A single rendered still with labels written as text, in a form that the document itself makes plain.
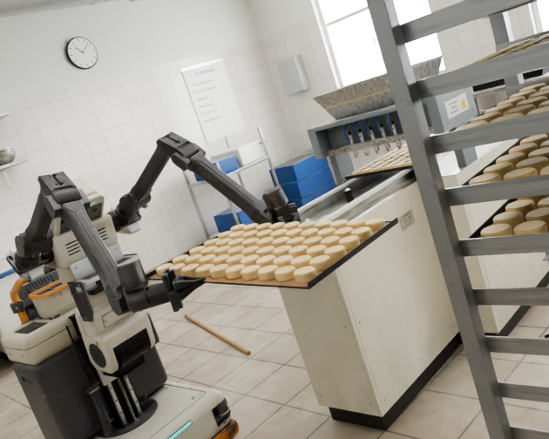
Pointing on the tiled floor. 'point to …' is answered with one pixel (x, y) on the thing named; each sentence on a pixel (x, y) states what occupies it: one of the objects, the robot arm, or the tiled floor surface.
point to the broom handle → (219, 335)
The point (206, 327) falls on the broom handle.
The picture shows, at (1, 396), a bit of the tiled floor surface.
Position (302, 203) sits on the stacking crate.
